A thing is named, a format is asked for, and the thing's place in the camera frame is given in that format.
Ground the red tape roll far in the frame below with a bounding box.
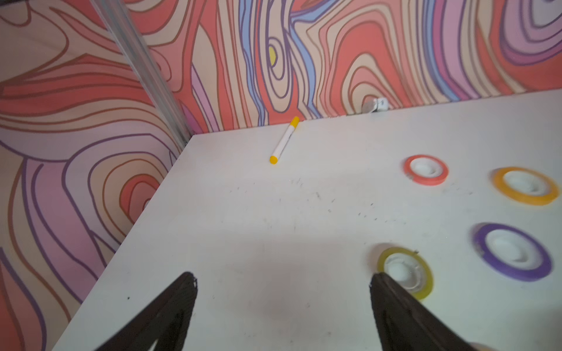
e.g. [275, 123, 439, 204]
[402, 154, 449, 187]

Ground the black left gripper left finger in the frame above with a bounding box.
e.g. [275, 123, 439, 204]
[97, 272, 198, 350]

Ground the purple tape roll far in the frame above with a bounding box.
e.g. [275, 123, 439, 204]
[472, 223, 554, 282]

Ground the yellow white marker pen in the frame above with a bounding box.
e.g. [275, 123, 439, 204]
[269, 116, 300, 165]

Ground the small white wall clip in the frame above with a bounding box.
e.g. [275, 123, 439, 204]
[361, 97, 390, 113]

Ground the orange tape roll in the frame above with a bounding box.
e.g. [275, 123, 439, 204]
[491, 167, 560, 206]

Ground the aluminium frame post left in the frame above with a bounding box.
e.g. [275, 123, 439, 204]
[91, 0, 191, 148]

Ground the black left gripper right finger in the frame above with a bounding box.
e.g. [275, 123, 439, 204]
[370, 273, 474, 351]

